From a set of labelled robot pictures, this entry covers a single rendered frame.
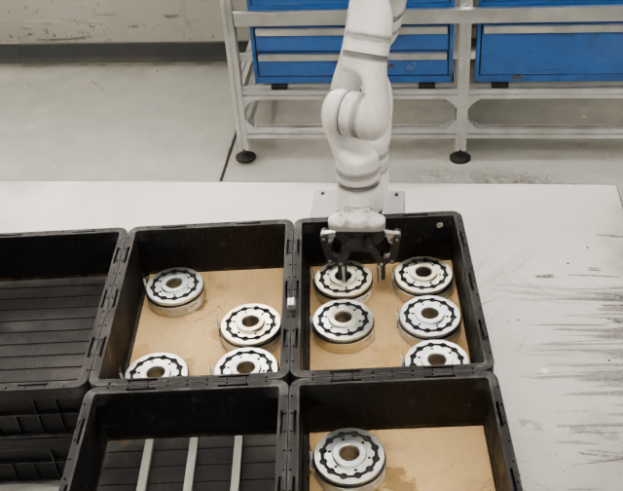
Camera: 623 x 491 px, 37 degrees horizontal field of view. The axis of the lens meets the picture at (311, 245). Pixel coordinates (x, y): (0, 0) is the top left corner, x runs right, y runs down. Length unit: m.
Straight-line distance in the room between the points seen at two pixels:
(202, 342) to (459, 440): 0.47
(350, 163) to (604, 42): 2.05
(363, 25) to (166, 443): 0.69
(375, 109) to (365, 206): 0.17
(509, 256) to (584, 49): 1.56
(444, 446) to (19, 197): 1.29
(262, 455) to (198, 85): 2.98
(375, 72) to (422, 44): 1.95
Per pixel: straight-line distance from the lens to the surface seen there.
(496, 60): 3.37
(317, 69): 3.40
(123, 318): 1.57
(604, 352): 1.76
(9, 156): 3.94
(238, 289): 1.67
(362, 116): 1.38
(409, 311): 1.55
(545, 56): 3.38
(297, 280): 1.52
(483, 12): 3.25
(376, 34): 1.39
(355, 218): 1.45
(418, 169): 3.49
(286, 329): 1.43
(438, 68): 3.38
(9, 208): 2.27
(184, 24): 4.37
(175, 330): 1.61
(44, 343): 1.66
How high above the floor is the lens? 1.89
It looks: 37 degrees down
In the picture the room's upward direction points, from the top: 4 degrees counter-clockwise
